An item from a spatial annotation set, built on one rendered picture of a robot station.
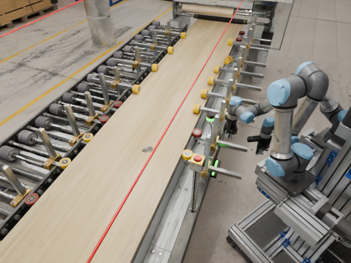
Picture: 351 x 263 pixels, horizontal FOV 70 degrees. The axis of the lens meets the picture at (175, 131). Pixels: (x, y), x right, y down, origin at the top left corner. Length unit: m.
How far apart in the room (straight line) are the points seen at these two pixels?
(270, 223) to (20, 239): 1.87
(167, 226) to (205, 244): 0.71
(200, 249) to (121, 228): 1.07
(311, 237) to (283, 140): 0.56
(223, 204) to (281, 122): 1.54
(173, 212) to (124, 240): 0.51
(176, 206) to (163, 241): 0.27
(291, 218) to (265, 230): 0.80
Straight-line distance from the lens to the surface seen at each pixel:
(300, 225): 1.64
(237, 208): 2.71
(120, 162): 1.85
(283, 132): 1.37
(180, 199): 1.96
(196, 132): 2.03
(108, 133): 2.09
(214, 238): 2.53
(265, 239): 2.39
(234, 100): 1.65
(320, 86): 1.63
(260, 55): 4.35
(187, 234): 1.75
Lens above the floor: 2.28
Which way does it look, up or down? 42 degrees down
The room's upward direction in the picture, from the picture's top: straight up
